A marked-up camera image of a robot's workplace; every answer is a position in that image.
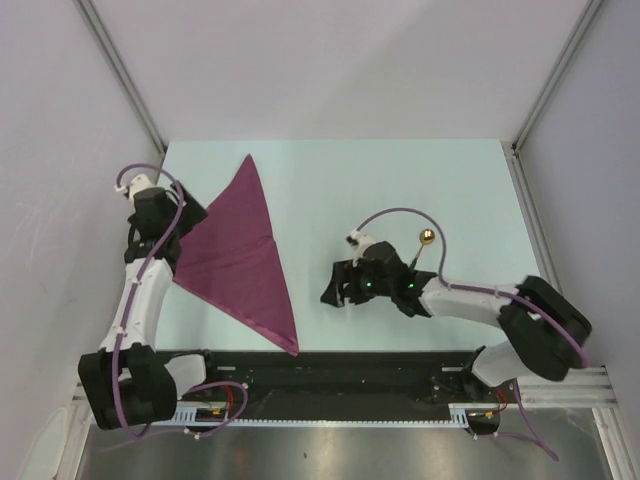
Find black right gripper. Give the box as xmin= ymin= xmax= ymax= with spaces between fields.
xmin=320 ymin=259 xmax=394 ymax=308

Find purple cloth napkin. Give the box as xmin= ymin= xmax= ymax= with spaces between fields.
xmin=173 ymin=155 xmax=299 ymax=356

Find gold spoon teal handle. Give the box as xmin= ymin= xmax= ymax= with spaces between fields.
xmin=409 ymin=229 xmax=436 ymax=270

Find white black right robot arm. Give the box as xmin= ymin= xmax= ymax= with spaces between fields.
xmin=320 ymin=241 xmax=592 ymax=401

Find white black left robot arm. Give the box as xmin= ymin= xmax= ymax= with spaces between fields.
xmin=78 ymin=174 xmax=221 ymax=430

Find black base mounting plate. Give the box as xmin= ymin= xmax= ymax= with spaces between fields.
xmin=183 ymin=350 xmax=497 ymax=423

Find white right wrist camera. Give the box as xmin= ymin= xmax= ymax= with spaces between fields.
xmin=346 ymin=229 xmax=376 ymax=266

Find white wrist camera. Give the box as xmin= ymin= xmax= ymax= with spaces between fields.
xmin=346 ymin=229 xmax=376 ymax=266
xmin=114 ymin=174 xmax=155 ymax=204

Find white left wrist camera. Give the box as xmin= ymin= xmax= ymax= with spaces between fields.
xmin=114 ymin=174 xmax=155 ymax=204

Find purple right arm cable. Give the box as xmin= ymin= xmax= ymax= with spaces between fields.
xmin=352 ymin=206 xmax=591 ymax=462

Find light blue cable duct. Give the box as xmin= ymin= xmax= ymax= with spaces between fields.
xmin=174 ymin=404 xmax=473 ymax=427

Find aluminium side rail right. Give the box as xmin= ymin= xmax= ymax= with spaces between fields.
xmin=502 ymin=142 xmax=563 ymax=294

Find aluminium frame post left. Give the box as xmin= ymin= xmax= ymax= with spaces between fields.
xmin=72 ymin=0 xmax=168 ymax=158

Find aluminium frame post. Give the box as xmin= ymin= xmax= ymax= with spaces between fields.
xmin=510 ymin=0 xmax=608 ymax=154
xmin=72 ymin=0 xmax=168 ymax=158

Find aluminium frame post right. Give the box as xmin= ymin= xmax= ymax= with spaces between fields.
xmin=510 ymin=0 xmax=608 ymax=154

